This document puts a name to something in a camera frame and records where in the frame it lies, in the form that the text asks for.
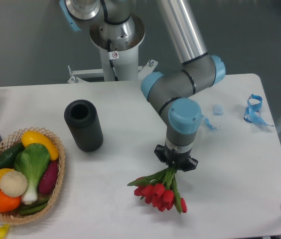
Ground small pale blue cap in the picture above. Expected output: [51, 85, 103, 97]
[213, 105, 224, 116]

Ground purple sweet potato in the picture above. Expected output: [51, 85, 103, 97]
[38, 161, 58, 195]

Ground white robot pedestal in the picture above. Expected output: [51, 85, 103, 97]
[68, 13, 158, 83]

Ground white garlic bulb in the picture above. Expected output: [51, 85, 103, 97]
[0, 171, 28, 198]

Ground red tulip bouquet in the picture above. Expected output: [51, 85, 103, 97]
[127, 166, 187, 214]

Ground small blue ribbon piece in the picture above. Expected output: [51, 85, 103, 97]
[201, 115, 220, 130]

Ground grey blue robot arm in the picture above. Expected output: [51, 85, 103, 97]
[59, 0, 226, 171]

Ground woven wicker basket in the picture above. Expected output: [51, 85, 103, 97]
[0, 127, 65, 225]

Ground black ribbed vase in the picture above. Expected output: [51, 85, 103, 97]
[64, 100, 103, 152]

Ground orange fruit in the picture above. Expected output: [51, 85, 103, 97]
[0, 191, 21, 213]

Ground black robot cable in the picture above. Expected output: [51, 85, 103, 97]
[106, 39, 119, 82]

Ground green bean pods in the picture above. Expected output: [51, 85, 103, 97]
[18, 198, 49, 216]

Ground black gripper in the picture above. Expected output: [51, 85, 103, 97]
[154, 144, 198, 172]

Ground dark green cucumber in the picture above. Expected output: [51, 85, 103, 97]
[0, 142, 24, 169]

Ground green bok choy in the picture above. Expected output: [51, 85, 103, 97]
[14, 143, 50, 205]

